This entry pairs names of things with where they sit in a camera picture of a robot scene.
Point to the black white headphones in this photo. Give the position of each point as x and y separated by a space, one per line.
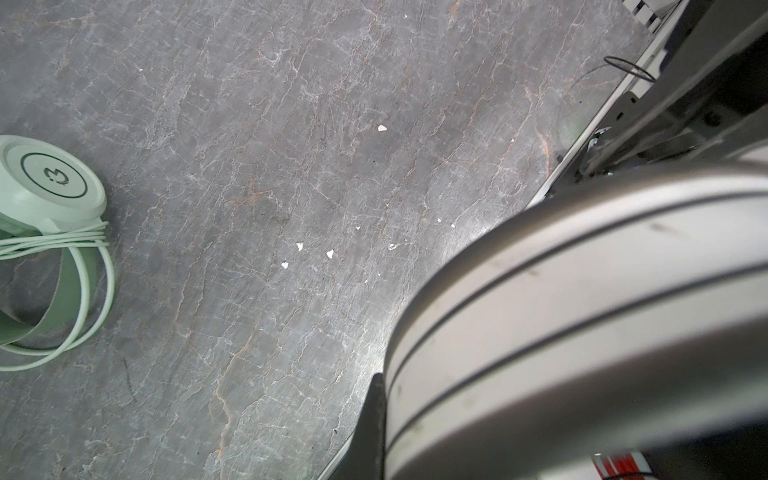
628 313

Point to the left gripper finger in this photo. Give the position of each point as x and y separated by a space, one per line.
362 455

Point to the green white headphones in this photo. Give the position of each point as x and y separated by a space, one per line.
52 201

